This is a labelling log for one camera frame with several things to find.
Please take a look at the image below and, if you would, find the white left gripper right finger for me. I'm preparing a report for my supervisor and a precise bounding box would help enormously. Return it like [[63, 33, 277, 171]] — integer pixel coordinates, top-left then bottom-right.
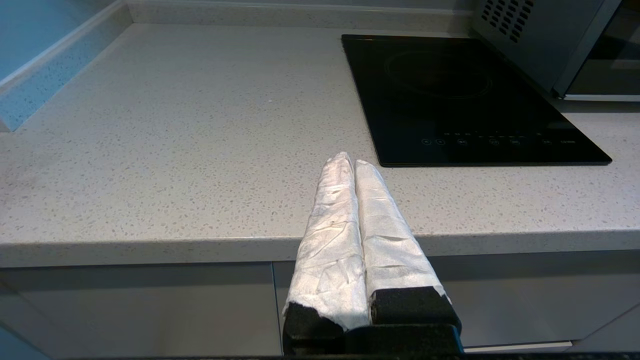
[[345, 160, 463, 356]]

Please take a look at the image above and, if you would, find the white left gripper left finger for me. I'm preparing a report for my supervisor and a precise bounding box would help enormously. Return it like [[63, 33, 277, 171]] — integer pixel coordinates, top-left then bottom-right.
[[282, 151, 371, 356]]

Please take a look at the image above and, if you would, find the black induction cooktop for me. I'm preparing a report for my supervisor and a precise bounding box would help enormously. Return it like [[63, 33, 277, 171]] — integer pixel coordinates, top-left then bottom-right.
[[341, 34, 613, 167]]

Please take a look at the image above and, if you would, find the silver microwave oven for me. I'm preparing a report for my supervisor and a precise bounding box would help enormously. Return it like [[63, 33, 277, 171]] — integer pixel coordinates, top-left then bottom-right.
[[470, 0, 640, 103]]

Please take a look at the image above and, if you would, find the grey cabinet door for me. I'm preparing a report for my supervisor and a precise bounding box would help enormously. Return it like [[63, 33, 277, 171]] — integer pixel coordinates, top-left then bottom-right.
[[272, 250, 640, 353], [0, 262, 282, 358]]

